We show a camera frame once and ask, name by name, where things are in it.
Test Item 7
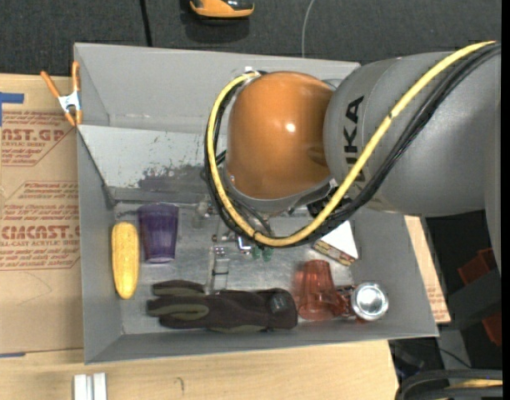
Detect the dark brown glove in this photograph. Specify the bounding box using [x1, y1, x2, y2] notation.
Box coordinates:
[146, 279, 299, 334]

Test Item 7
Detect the grey metal bin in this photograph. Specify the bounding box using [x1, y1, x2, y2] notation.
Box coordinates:
[72, 42, 441, 365]

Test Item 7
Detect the brown cardboard board red print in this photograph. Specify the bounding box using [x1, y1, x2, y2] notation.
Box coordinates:
[0, 72, 452, 360]

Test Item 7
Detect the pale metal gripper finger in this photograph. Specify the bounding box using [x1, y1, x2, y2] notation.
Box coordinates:
[211, 244, 231, 293]
[191, 200, 213, 229]

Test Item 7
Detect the yellow corn cob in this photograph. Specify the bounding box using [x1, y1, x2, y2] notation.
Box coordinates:
[110, 222, 140, 300]

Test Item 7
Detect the orange clear plastic cup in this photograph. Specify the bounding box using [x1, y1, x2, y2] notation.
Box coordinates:
[291, 259, 350, 323]

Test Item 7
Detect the purple clear plastic cup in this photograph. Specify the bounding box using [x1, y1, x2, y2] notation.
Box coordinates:
[137, 202, 180, 264]

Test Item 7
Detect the white triangular sandwich box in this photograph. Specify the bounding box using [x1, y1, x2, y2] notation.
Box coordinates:
[312, 219, 359, 267]

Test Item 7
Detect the red can with silver top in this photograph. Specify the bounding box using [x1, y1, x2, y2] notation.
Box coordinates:
[342, 281, 390, 323]

